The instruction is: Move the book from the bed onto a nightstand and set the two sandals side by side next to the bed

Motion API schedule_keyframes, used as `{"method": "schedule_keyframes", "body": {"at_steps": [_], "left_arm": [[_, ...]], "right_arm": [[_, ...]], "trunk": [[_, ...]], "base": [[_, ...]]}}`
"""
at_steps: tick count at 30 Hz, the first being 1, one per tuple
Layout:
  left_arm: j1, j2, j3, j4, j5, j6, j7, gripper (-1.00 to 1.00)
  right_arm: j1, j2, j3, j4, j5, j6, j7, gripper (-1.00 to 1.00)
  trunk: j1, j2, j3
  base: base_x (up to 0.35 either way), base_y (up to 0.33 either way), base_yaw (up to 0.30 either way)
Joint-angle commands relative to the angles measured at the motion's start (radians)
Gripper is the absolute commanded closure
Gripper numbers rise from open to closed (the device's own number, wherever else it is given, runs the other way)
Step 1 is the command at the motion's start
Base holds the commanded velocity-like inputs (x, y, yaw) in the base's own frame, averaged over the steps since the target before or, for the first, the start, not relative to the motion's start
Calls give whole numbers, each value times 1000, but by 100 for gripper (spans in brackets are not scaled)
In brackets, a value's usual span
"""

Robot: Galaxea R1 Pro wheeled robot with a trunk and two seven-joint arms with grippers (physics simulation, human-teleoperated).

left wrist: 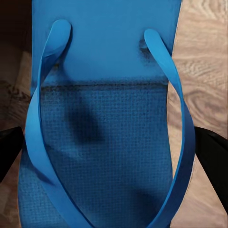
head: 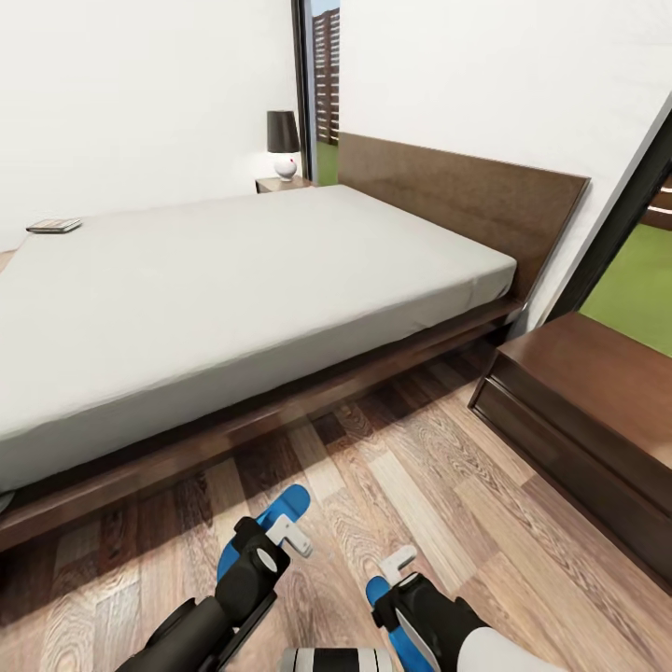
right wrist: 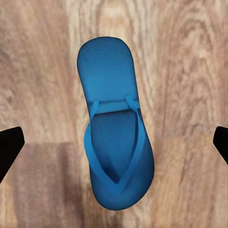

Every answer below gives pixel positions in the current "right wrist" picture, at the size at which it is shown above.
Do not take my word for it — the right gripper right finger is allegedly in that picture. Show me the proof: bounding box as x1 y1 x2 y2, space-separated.
213 126 228 164

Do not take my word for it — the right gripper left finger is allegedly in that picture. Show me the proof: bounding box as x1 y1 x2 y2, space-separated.
0 126 25 183

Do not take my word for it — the sandal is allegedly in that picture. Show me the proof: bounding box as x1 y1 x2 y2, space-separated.
77 37 154 210

